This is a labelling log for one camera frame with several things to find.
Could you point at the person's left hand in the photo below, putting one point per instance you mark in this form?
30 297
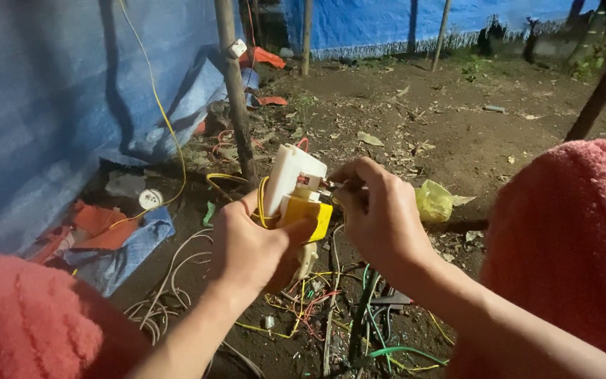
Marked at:
240 247

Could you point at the person's right hand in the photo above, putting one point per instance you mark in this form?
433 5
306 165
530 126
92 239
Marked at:
387 221

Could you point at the white and yellow electrical unit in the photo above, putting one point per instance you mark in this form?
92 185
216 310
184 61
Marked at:
293 176

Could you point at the green plastic scrap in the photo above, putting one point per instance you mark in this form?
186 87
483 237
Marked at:
208 213

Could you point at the yellow plastic bag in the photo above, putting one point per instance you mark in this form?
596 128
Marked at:
432 202

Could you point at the black pliers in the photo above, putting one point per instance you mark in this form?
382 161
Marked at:
390 300

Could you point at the dry leaf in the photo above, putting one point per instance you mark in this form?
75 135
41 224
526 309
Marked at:
370 139

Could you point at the round white lamp holder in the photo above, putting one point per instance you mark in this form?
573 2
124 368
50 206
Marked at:
150 199

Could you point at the folded blue tarpaulin piece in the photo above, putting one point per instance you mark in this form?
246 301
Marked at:
129 252

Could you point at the crumpled orange tarpaulin pieces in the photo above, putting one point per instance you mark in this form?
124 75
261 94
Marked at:
100 229

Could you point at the thick wooden pole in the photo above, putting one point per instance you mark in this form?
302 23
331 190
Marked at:
235 100

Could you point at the small orange scrap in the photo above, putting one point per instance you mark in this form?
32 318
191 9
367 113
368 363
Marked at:
272 100

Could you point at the small grey stick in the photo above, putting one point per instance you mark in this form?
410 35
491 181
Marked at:
494 109

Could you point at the person's pink fleece right leg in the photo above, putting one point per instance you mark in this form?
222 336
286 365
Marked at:
566 237

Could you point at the person's pink fleece leg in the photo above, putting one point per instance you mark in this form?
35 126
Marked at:
29 321
566 237

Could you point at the orange cloth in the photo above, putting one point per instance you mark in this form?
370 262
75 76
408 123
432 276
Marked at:
263 57

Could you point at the thin wooden pole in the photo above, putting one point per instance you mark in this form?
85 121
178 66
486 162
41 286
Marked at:
307 37
441 34

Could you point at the white socket box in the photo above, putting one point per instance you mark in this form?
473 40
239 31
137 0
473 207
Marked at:
237 48

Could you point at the blue tarpaulin with frayed edge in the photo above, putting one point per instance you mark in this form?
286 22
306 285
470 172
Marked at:
366 21

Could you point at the person's pink fleece left leg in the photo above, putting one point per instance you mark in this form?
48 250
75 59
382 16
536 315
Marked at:
29 321

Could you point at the dark slanted pole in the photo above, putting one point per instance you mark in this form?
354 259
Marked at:
595 100

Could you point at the large blue tarpaulin wall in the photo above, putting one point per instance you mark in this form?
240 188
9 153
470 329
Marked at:
45 105

